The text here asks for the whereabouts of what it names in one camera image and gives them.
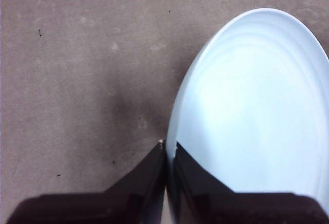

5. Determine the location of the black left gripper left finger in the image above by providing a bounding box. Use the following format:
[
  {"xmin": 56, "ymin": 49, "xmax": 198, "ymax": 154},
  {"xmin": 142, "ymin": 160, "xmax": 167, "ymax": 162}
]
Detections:
[{"xmin": 5, "ymin": 141, "xmax": 166, "ymax": 224}]

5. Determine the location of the blue round plate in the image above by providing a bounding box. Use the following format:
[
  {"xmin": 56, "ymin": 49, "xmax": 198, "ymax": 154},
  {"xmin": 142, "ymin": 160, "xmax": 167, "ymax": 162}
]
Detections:
[{"xmin": 165, "ymin": 8, "xmax": 329, "ymax": 224}]

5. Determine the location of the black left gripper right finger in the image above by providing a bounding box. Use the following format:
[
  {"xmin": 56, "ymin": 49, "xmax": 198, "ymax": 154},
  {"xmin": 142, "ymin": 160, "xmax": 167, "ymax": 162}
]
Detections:
[{"xmin": 174, "ymin": 141, "xmax": 329, "ymax": 224}]

